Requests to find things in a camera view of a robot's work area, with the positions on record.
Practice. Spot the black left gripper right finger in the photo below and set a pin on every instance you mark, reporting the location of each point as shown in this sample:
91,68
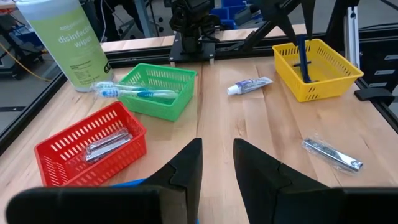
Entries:
295,202

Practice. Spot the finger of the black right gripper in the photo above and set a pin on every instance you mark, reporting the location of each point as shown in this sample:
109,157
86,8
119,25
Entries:
308,18
278,15

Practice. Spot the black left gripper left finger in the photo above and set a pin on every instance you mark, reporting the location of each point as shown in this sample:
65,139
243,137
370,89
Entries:
155,202

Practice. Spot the blue disposable razor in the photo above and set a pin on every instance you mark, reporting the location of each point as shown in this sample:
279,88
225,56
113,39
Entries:
304,62

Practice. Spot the blue white toothpaste tube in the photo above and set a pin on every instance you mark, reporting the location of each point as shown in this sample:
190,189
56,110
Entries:
252,84

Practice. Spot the blue white toothbrush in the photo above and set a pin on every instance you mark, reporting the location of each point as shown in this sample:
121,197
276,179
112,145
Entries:
146,94

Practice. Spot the teal white toothbrush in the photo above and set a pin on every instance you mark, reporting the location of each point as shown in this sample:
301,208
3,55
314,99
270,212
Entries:
105,85

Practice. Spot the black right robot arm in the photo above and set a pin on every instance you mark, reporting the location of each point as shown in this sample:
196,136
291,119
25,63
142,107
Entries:
192,25

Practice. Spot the blue plastic basket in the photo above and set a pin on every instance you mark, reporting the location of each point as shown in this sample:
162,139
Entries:
130,183

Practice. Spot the blue storage bins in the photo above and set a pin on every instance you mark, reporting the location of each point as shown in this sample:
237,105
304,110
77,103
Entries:
230,14

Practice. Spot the yellow plastic basket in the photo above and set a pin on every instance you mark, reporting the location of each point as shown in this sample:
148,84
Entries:
326,90

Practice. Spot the green plastic basket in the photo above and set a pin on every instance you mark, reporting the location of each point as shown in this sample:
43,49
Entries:
155,110

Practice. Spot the black block at table edge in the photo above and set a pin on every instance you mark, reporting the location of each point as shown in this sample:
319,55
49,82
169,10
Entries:
373,94

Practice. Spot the red plastic basket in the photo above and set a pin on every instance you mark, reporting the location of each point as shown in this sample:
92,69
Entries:
62,168

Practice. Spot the green disinfecting wipes canister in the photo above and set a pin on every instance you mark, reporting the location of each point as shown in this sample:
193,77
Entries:
68,46

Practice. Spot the silver aluminium post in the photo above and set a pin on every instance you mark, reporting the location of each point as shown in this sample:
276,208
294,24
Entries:
352,37

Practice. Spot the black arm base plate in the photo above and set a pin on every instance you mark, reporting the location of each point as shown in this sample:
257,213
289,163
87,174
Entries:
192,57

